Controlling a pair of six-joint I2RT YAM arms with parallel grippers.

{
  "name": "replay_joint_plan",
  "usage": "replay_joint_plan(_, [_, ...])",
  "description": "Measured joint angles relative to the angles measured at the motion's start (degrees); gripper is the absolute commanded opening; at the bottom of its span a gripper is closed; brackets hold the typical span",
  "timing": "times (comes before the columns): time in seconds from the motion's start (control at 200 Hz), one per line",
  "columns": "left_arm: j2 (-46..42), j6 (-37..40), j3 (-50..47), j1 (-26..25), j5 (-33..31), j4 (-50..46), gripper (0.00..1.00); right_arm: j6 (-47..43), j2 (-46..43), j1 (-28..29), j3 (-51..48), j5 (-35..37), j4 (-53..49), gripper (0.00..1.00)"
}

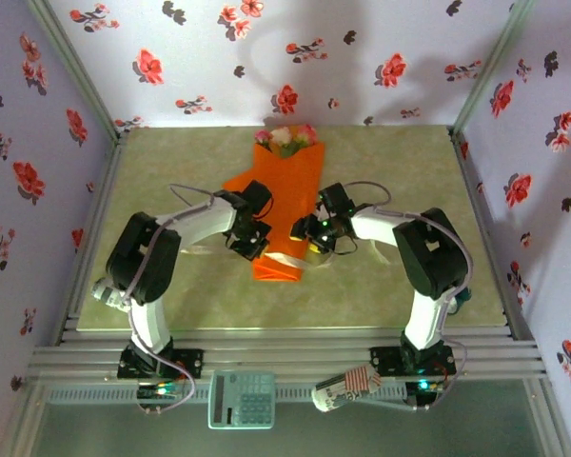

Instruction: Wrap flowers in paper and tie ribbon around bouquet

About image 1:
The aluminium frame post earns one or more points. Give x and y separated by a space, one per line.
489 71
78 71

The narrow aluminium frame beam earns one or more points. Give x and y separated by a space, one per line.
338 335

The aluminium frame leg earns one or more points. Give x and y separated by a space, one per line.
549 419
23 419

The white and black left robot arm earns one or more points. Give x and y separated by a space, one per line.
200 221

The pale green desk calculator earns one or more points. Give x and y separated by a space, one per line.
242 400

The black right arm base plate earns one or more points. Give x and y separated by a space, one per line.
385 362

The white and pink rose stem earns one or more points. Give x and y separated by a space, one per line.
281 136

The wide aluminium frame beam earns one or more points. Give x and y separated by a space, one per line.
290 362

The small pink rose stem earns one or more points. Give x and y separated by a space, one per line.
262 137

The orange wrapping paper sheet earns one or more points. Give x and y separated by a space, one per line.
290 190

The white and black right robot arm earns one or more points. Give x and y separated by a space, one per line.
376 226

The aluminium frame side rail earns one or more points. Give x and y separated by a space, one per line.
476 190
102 190

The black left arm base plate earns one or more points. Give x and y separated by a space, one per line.
190 362

